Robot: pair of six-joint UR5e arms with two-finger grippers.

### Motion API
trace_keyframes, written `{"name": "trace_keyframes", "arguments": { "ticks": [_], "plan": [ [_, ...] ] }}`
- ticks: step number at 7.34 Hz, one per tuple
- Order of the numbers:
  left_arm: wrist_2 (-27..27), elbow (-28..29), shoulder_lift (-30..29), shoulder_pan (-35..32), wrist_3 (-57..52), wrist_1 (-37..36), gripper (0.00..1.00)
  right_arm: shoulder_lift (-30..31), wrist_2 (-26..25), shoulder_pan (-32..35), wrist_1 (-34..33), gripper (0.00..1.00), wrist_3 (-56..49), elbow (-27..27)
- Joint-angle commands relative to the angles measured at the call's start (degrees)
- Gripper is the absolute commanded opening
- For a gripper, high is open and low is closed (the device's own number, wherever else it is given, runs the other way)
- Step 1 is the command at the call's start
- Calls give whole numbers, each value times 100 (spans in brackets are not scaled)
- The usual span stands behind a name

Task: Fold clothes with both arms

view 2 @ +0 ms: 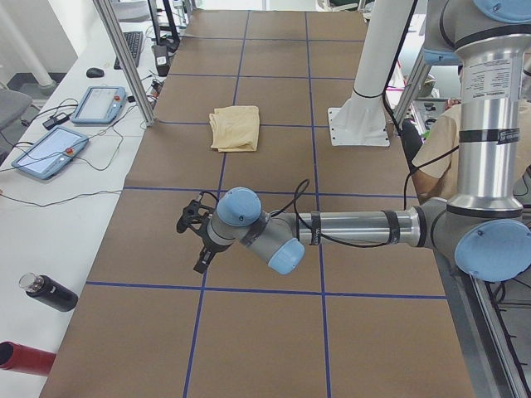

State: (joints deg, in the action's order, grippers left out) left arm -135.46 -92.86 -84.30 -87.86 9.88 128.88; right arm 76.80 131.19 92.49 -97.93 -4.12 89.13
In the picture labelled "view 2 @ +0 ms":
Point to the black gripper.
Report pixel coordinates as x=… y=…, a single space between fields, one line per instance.
x=211 y=246

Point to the cream yellow long-sleeve shirt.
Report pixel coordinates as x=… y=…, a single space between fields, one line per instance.
x=235 y=129

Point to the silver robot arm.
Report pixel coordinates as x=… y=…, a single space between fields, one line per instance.
x=479 y=230

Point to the black water bottle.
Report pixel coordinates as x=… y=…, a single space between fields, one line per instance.
x=46 y=290

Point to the far blue teach pendant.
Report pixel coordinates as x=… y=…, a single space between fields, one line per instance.
x=99 y=105

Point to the blue teach pendant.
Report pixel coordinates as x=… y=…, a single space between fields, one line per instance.
x=99 y=105
x=51 y=153

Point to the near blue teach pendant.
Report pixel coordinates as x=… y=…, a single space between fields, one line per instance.
x=51 y=153

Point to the black power adapter box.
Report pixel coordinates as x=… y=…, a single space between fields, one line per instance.
x=161 y=59

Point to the red water bottle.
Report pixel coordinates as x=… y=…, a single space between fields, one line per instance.
x=29 y=360

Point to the black computer mouse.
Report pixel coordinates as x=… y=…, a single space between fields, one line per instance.
x=94 y=72

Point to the black keyboard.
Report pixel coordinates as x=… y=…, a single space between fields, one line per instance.
x=134 y=41

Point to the seated person in beige shirt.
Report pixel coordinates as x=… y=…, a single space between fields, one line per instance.
x=434 y=161

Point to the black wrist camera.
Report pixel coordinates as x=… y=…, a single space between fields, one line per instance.
x=195 y=216

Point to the aluminium frame post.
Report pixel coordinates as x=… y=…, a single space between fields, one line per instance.
x=121 y=49

